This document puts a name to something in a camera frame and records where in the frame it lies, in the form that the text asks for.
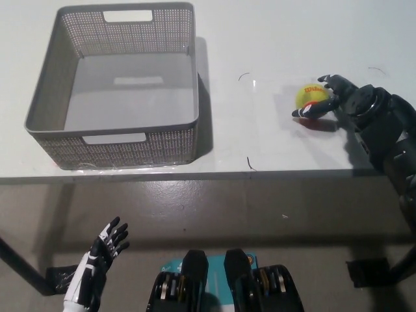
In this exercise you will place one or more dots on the black metal table leg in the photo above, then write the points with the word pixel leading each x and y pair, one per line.
pixel 19 260
pixel 403 263

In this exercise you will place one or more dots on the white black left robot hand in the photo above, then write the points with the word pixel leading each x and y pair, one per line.
pixel 91 273

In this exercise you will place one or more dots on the grey perforated plastic basket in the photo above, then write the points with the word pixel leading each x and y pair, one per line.
pixel 107 149

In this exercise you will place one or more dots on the yellow orange tennis ball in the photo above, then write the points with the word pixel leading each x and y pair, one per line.
pixel 308 96

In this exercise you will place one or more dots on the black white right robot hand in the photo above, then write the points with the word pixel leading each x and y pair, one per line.
pixel 354 97

